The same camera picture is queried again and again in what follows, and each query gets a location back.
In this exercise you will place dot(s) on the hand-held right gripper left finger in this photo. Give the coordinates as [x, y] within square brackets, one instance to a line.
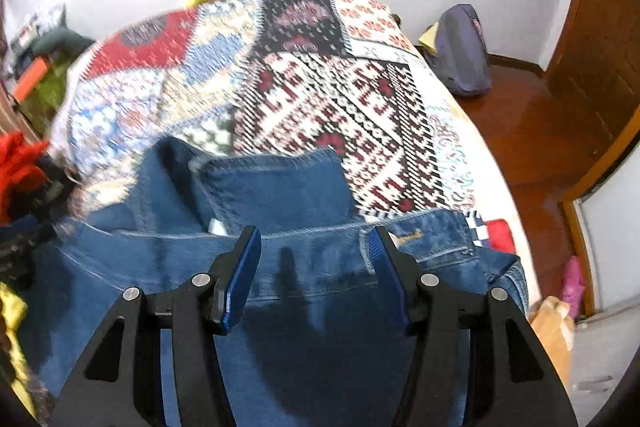
[242, 279]

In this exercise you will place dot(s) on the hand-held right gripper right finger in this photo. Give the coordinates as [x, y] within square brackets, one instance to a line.
[387, 279]

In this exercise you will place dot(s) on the blue denim jacket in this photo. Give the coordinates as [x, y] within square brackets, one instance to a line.
[310, 207]

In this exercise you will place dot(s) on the red folded clothes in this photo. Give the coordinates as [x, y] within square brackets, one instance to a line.
[20, 172]

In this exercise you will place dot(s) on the tan paper bag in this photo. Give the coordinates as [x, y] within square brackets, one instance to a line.
[552, 337]

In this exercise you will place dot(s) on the pink toy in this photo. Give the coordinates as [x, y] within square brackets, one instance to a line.
[572, 284]

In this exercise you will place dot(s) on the patchwork patterned bedspread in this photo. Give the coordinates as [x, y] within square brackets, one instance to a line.
[310, 82]

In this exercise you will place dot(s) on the black patterned cloth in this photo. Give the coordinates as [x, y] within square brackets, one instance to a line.
[30, 247]

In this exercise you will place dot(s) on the white heart-print wardrobe door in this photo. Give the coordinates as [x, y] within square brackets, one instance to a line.
[610, 247]

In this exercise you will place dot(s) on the yellow cloth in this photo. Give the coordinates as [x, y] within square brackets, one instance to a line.
[12, 322]

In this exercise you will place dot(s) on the grey backpack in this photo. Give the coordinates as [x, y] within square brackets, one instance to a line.
[462, 52]

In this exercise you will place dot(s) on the yellow paper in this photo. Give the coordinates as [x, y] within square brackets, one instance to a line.
[429, 38]

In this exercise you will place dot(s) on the green storage bin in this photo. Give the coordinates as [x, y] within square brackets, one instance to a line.
[52, 87]

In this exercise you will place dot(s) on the orange box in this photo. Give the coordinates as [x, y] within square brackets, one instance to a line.
[31, 79]

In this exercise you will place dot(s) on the dark green stuffed bag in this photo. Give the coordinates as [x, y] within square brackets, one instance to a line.
[62, 42]

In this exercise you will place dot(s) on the brown wooden door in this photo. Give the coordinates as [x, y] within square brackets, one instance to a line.
[600, 32]

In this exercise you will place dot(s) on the pile of assorted clutter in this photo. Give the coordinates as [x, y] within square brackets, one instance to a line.
[37, 24]

